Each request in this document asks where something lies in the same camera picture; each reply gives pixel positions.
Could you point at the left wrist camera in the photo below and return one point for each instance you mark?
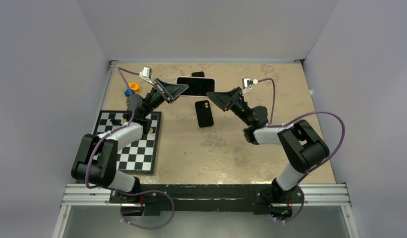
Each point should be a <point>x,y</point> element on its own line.
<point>146,73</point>

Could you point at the black phone case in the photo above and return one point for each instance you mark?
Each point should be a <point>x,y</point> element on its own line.
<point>204,114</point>

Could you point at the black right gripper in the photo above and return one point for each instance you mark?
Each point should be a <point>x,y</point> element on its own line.
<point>226,100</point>

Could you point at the black and white chessboard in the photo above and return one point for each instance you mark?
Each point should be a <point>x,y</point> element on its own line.
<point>139,157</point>

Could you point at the blue toy brick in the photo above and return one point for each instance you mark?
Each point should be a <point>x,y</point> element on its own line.
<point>128,93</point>

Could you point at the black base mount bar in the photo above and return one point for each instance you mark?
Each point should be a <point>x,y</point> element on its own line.
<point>252,198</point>

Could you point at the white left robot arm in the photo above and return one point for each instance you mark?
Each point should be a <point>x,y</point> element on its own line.
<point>95,160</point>

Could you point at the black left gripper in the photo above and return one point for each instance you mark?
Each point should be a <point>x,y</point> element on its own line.
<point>170,91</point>

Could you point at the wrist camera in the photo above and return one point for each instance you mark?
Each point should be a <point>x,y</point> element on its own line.
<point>248,83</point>
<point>146,73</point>

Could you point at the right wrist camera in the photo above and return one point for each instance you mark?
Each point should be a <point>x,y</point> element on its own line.
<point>248,83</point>

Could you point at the orange toy piece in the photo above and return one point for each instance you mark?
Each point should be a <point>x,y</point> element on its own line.
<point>134,87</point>

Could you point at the black chess piece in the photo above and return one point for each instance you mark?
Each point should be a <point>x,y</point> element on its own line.
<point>115,122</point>

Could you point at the black phone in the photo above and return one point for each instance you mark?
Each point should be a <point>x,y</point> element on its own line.
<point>198,74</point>

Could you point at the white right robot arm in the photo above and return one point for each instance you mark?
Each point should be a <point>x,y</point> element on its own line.
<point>303,147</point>

